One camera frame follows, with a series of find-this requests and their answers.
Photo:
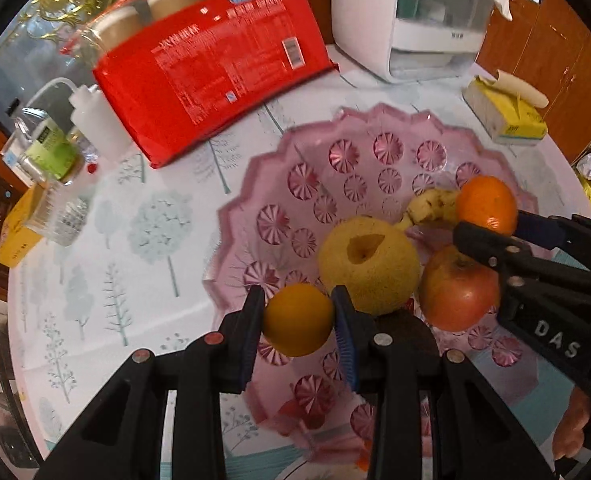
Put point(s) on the pink glass bowl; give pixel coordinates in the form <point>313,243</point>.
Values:
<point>355,160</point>

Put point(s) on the white round plate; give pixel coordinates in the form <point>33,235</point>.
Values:
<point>300,472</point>

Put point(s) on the white countertop appliance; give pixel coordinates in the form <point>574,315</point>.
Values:
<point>365,35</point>

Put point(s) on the white squeeze bottle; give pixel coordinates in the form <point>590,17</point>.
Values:
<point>98,125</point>

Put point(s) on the green label bottle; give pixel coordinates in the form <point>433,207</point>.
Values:
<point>50,152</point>

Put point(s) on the wooden cabinet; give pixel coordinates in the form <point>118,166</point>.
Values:
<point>565,60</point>

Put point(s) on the tree print tablecloth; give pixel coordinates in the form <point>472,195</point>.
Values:
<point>150,260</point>

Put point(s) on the small tangerine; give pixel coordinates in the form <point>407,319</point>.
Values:
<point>298,320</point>

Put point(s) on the yellow flat box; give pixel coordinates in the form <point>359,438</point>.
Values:
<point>15,240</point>

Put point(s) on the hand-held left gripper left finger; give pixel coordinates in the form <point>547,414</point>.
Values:
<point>249,340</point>

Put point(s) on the red apple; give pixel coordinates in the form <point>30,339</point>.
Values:
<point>455,295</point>

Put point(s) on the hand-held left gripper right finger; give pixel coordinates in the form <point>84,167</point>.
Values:
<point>344,345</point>

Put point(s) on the person's right hand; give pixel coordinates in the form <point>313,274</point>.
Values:
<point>570,425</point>

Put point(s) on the small red cap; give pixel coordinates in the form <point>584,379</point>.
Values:
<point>92,167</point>

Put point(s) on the red paper cup package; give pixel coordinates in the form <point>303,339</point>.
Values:
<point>200,75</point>

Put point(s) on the clear glass cup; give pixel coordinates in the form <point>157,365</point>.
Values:
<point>60,220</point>

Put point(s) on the orange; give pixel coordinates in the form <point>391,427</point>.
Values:
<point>485,200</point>

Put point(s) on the yellow tissue box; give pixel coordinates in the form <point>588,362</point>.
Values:
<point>505,120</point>

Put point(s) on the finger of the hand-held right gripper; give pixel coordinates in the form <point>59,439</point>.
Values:
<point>540,227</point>
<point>490,250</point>

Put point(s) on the spotted yellow banana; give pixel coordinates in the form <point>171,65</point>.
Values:
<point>433,207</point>

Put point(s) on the yellow pear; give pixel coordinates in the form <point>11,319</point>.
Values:
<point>375,280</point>

